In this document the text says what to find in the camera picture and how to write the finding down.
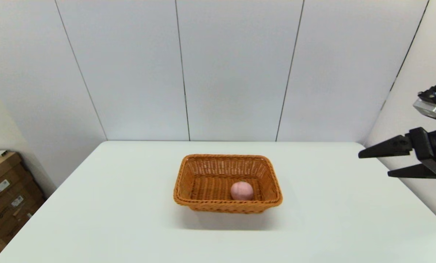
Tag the pink donut toy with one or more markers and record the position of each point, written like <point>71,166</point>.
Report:
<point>242,191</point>

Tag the orange wicker basket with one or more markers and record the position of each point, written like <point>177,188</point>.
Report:
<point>210,188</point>

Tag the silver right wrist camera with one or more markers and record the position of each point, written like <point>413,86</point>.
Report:
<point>432,107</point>

